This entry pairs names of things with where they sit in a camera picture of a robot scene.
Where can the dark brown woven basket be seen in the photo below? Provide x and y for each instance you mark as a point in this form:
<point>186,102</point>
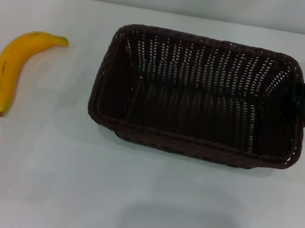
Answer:
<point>188,111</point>

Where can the yellow banana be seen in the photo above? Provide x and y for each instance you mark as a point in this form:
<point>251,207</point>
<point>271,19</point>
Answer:
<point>8,66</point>

